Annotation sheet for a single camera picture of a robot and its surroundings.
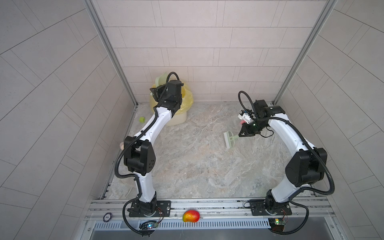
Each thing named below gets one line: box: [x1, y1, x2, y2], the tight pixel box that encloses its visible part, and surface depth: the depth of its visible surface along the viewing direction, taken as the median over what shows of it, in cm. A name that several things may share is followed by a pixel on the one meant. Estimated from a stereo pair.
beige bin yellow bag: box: [166, 84, 194, 126], surface depth 92 cm
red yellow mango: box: [182, 210, 201, 223], surface depth 68 cm
